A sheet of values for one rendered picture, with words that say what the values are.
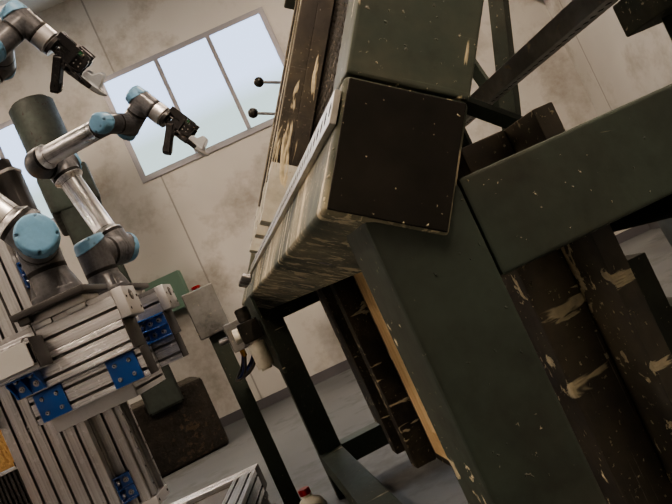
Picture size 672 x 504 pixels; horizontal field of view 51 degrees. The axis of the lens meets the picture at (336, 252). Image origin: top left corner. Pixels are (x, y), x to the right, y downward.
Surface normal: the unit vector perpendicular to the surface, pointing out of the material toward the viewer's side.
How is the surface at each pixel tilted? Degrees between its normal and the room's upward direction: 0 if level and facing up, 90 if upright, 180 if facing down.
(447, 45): 90
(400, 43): 90
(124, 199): 90
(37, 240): 97
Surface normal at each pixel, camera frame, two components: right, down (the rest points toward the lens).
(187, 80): 0.00, -0.04
